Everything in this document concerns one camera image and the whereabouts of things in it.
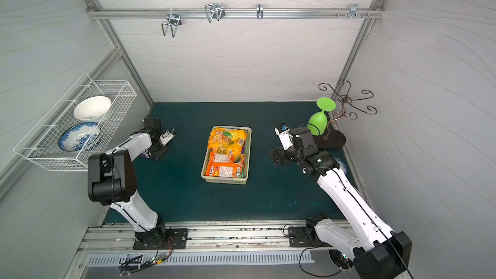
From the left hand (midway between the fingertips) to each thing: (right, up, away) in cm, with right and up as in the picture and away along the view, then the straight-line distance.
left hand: (154, 148), depth 94 cm
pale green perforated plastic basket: (+46, +1, +1) cm, 46 cm away
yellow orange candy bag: (+38, +4, -3) cm, 38 cm away
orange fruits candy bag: (+35, -6, -7) cm, 36 cm away
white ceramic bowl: (-13, +18, -20) cm, 31 cm away
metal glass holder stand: (+89, +5, +2) cm, 89 cm away
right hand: (+61, +4, -17) cm, 63 cm away
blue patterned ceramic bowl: (-10, +9, -29) cm, 32 cm away
